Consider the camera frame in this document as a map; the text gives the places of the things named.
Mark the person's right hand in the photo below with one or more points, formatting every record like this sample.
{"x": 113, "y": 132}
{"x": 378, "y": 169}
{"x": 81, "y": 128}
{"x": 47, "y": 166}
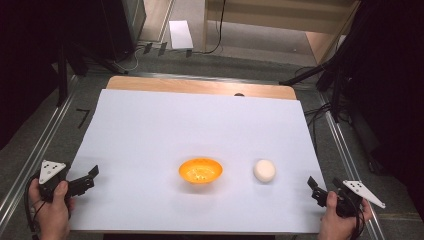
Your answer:
{"x": 336, "y": 223}

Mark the black cabinet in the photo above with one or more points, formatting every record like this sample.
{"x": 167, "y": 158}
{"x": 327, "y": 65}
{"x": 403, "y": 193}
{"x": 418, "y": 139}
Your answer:
{"x": 120, "y": 26}

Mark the orange plastic bowl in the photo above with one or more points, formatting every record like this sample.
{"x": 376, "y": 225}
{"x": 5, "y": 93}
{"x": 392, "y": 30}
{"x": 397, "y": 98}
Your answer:
{"x": 200, "y": 170}

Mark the light wooden furniture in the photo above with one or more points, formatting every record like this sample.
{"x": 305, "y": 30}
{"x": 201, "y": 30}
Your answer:
{"x": 283, "y": 20}

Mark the metal floor rail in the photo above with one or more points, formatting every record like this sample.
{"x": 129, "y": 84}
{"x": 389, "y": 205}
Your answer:
{"x": 346, "y": 160}
{"x": 30, "y": 166}

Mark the person's left hand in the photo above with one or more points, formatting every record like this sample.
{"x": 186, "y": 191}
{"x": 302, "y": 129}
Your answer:
{"x": 53, "y": 213}

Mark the black stand leg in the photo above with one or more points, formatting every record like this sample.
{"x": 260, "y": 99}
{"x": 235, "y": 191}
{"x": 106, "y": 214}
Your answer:
{"x": 62, "y": 76}
{"x": 305, "y": 76}

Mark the white table sheet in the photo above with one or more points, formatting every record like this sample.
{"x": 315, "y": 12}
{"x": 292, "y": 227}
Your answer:
{"x": 186, "y": 126}

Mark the dark curtain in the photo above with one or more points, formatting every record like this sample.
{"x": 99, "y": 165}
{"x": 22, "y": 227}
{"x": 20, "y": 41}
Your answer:
{"x": 30, "y": 60}
{"x": 390, "y": 83}

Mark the white paper sheet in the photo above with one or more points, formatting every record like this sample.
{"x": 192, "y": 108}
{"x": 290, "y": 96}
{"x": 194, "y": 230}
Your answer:
{"x": 180, "y": 35}

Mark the white egg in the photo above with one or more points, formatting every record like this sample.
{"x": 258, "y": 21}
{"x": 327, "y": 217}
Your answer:
{"x": 264, "y": 170}

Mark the wooden board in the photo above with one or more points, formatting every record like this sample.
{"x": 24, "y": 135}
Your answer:
{"x": 200, "y": 86}

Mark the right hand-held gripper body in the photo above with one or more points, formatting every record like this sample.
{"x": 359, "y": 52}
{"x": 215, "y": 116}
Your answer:
{"x": 358, "y": 191}

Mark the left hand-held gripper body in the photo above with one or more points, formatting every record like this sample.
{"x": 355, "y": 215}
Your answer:
{"x": 49, "y": 170}

